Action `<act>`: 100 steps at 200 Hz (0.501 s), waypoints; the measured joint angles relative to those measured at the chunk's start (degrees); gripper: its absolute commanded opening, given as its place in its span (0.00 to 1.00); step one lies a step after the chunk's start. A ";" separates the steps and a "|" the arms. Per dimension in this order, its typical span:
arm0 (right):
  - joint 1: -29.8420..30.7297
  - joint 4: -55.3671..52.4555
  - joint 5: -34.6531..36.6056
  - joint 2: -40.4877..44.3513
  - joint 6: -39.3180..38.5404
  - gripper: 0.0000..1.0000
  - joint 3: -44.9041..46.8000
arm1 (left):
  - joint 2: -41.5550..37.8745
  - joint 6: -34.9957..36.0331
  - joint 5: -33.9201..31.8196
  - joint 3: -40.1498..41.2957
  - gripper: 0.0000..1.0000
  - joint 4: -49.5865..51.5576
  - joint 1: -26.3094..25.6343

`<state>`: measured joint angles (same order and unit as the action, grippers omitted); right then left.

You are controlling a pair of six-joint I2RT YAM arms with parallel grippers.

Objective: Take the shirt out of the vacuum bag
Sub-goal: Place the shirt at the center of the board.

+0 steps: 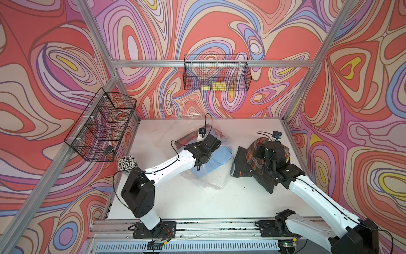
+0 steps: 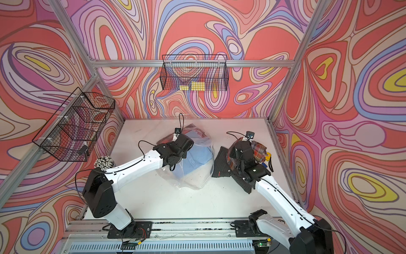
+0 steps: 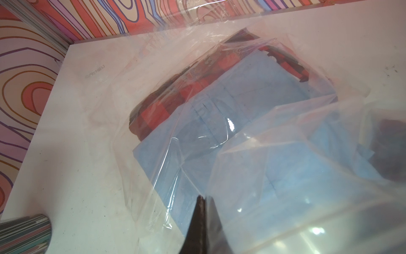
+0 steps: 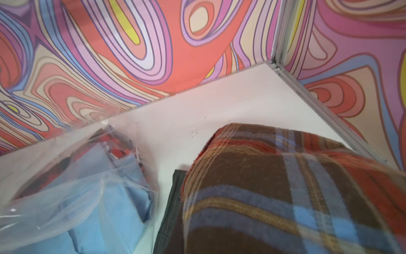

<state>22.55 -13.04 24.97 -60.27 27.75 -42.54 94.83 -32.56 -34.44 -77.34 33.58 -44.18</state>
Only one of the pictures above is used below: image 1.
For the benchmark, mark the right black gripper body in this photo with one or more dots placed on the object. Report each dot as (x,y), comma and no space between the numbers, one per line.
(260,154)

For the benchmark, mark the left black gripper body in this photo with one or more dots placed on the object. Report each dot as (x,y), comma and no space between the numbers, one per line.
(207,157)

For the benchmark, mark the red plaid shirt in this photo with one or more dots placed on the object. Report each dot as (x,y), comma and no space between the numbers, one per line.
(255,155)

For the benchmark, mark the clear plastic vacuum bag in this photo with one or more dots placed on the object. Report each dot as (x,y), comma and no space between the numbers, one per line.
(216,180)

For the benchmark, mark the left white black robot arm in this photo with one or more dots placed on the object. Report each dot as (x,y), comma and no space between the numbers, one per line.
(139,189)

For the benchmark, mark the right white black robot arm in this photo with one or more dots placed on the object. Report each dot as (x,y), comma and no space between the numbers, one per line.
(345,232)

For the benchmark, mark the light blue folded shirt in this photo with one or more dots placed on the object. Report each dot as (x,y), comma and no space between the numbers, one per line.
(219,158)

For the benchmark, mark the yellow sticky note blocks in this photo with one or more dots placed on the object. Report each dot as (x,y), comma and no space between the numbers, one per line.
(215,86)

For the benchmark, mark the bundle of white sticks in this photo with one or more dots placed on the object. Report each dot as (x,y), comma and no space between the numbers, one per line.
(127,164)

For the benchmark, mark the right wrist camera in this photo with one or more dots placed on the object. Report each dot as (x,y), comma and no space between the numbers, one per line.
(276,135)

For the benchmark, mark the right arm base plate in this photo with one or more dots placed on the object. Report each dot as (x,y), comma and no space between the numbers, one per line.
(272,228)

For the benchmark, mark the black wire basket back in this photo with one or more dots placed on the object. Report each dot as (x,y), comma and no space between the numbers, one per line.
(203,69)

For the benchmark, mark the black wire basket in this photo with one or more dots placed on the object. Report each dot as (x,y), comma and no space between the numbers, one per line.
(203,69)
(97,135)

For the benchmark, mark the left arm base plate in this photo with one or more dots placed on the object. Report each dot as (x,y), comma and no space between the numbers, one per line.
(164,230)

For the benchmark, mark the black wire basket left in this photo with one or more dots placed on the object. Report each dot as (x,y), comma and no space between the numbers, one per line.
(97,135)

